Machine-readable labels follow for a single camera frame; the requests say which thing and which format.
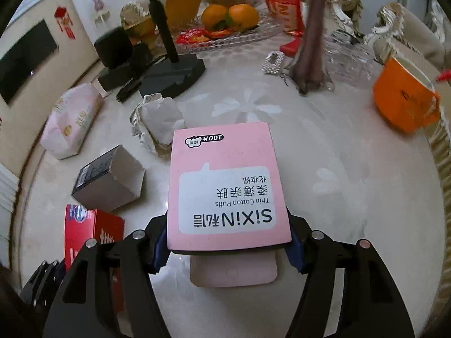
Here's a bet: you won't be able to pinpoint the red orange paper bag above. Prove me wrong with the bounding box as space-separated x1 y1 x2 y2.
262 0 306 36

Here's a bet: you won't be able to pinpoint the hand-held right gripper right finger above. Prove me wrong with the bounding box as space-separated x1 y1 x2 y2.
282 208 415 338

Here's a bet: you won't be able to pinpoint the grey black open carton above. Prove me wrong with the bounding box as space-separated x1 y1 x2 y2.
71 144 146 212

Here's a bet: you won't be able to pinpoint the flat black box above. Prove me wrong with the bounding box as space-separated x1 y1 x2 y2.
98 64 135 91

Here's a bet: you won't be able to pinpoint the clear glass fruit plate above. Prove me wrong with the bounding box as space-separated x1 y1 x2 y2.
155 14 284 55

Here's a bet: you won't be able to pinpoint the crumpled white paper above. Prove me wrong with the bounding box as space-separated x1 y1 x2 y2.
130 92 186 154

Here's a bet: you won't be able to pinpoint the clear glass dish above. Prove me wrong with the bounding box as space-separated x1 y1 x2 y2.
322 31 383 86

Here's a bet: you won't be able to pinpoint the pink box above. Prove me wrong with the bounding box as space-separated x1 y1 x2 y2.
165 121 293 254

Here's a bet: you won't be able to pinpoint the pink smartphone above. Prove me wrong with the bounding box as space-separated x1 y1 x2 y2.
190 249 279 290

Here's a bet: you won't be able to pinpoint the dark brown pole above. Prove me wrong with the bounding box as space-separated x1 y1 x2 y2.
292 0 334 94

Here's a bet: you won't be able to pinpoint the pearl hair clip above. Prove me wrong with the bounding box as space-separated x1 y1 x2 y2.
264 52 284 75

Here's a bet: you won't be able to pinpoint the pink tissue pack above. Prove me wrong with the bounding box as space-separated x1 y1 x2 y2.
39 83 105 160

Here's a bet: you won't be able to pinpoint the black phone stand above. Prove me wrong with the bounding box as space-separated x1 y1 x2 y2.
139 0 206 99

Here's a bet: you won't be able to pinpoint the black remote control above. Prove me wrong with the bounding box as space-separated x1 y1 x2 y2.
116 75 144 104

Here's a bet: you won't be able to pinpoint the red cardboard box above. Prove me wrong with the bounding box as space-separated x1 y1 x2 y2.
64 204 125 314

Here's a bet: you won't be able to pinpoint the small red packet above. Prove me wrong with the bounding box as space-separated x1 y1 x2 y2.
280 40 302 57

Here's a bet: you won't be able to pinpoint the black round speaker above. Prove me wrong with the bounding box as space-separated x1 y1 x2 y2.
94 28 134 69

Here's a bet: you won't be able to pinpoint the orange fruit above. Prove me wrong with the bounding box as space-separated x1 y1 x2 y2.
202 4 229 31
225 3 260 33

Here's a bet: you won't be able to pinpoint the cream carved armchair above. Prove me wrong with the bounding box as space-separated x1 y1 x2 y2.
363 2 451 72

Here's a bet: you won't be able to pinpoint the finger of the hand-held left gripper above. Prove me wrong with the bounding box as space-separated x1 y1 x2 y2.
19 259 67 312

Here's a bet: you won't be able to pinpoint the pink flower decoration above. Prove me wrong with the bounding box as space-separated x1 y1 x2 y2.
91 0 110 26

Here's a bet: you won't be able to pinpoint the orange mug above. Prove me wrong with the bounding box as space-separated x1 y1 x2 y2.
373 56 442 134

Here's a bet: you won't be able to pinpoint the cream carved round table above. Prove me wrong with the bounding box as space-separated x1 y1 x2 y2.
14 7 451 338

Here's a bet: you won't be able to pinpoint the black wall television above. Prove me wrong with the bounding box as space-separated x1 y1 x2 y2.
0 19 59 105

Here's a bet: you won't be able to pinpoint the red wall ornament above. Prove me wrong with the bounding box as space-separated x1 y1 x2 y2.
54 6 77 42

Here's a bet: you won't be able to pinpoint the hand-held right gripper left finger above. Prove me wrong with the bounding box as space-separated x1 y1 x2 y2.
42 213 177 338

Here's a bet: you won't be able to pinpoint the red wrapped candies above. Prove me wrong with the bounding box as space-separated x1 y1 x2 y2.
175 27 227 45

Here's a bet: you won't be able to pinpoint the orange juice bottle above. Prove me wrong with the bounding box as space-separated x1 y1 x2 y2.
165 0 212 35

